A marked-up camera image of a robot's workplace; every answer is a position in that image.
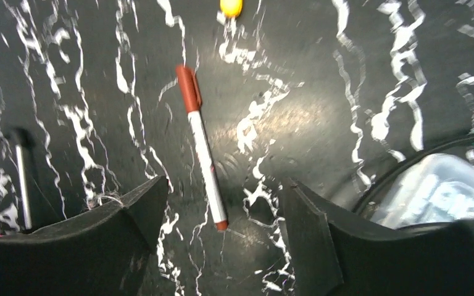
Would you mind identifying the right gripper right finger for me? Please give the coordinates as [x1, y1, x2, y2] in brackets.
[280, 178, 474, 295]

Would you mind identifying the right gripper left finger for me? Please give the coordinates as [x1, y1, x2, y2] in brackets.
[0, 176, 168, 295]

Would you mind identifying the clear plastic box with cables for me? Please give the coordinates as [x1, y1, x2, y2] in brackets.
[351, 126, 474, 229]

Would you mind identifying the white marker pen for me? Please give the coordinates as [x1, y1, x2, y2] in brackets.
[188, 111, 228, 231]

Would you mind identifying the red marker cap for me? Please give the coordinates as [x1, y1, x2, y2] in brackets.
[175, 65, 202, 113]

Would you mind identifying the yellow marker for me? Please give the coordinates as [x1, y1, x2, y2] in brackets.
[220, 0, 243, 18]

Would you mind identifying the black whiteboard stand clip right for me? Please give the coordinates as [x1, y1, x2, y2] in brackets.
[0, 128, 33, 230]

